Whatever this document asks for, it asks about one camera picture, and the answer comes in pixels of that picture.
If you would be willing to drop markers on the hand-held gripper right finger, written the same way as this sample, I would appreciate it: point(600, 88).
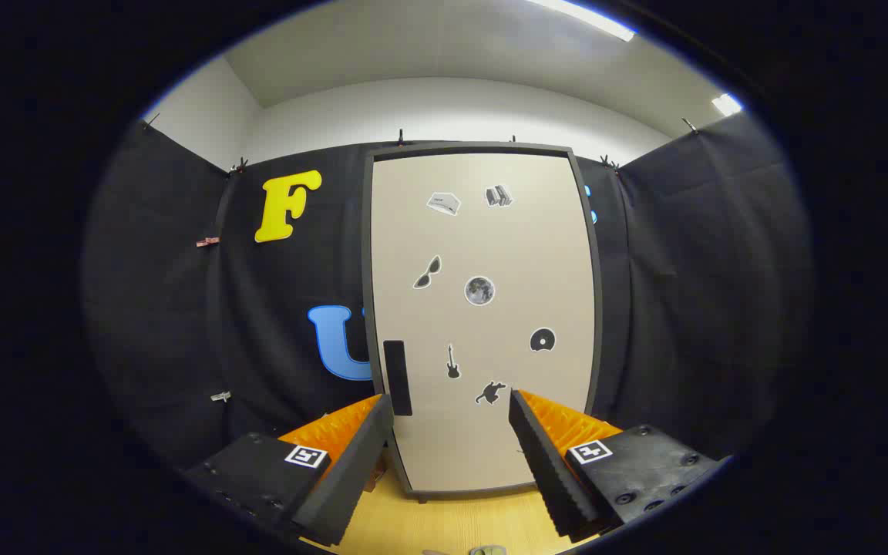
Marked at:
point(556, 470)

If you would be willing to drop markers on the beige cabinet door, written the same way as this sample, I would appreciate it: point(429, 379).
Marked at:
point(536, 254)

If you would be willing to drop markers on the grey cabinet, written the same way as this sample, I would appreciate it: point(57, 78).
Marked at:
point(475, 148)

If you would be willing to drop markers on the black backdrop cloth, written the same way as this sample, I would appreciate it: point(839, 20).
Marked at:
point(282, 285)

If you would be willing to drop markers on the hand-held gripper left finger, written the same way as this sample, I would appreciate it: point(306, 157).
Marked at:
point(359, 470)

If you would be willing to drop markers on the silver clip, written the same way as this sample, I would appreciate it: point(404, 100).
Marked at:
point(220, 396)

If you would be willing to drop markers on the small ceiling light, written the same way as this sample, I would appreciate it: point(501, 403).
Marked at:
point(727, 104)

